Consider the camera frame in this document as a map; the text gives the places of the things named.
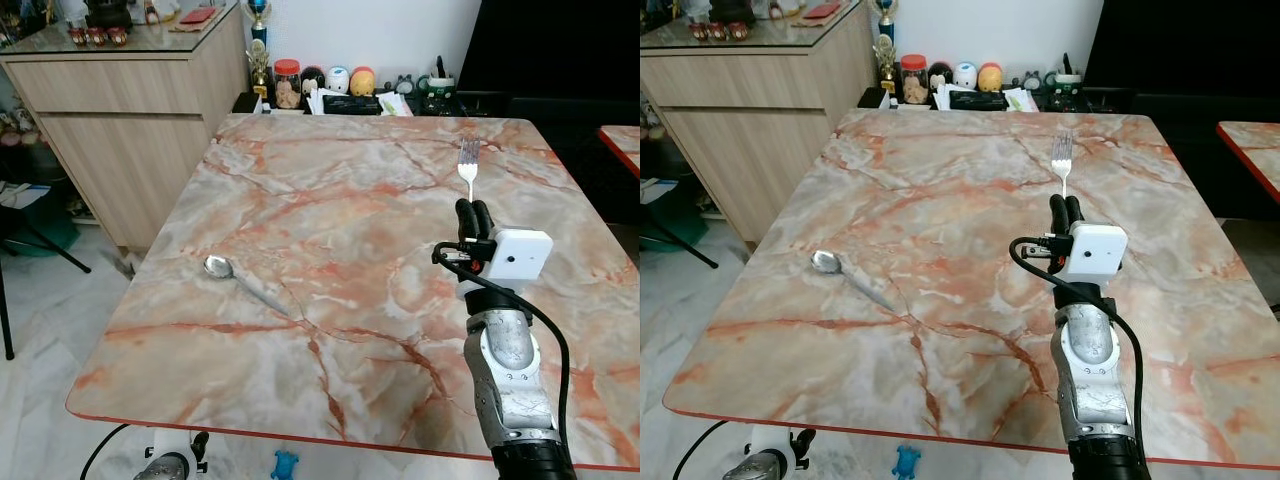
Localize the silver metal fork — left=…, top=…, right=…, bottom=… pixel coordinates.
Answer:
left=457, top=138, right=482, bottom=205
left=1050, top=133, right=1075, bottom=199

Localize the green pen holder mug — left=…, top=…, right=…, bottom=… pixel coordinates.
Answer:
left=1047, top=52, right=1088, bottom=111
left=419, top=56, right=460, bottom=115

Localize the marble pattern side table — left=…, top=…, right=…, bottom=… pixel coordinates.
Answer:
left=1215, top=120, right=1280, bottom=204
left=597, top=125, right=641, bottom=180

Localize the black cabinet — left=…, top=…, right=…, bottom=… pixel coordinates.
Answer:
left=455, top=0, right=641, bottom=201
left=1084, top=0, right=1280, bottom=223

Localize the red lidded snack jar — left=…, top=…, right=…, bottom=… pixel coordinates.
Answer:
left=273, top=59, right=304, bottom=110
left=899, top=54, right=930, bottom=105

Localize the green bin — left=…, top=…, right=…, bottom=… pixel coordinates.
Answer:
left=0, top=200, right=82, bottom=258
left=640, top=178, right=713, bottom=253

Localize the black tripod leg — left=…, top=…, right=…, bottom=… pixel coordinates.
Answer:
left=0, top=205, right=92, bottom=362
left=640, top=212, right=720, bottom=270

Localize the silver metal spoon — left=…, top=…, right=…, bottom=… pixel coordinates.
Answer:
left=203, top=255, right=292, bottom=317
left=811, top=250, right=899, bottom=312

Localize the gold and blue trophy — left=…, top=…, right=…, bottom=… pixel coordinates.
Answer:
left=871, top=0, right=899, bottom=97
left=246, top=0, right=274, bottom=102

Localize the light wooden cabinet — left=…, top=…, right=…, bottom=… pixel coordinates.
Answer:
left=0, top=3, right=252, bottom=253
left=640, top=2, right=881, bottom=244

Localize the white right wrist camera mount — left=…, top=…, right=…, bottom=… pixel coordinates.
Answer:
left=1058, top=222, right=1129, bottom=285
left=485, top=228, right=555, bottom=292

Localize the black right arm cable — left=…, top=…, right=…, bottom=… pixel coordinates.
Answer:
left=431, top=240, right=573, bottom=453
left=1007, top=236, right=1144, bottom=446

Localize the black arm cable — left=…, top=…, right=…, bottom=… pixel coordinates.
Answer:
left=1007, top=236, right=1144, bottom=446
left=671, top=420, right=731, bottom=480
left=431, top=240, right=573, bottom=453
left=79, top=424, right=133, bottom=480

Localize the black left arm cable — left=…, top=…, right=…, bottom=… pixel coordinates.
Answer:
left=671, top=420, right=731, bottom=480
left=79, top=424, right=133, bottom=480

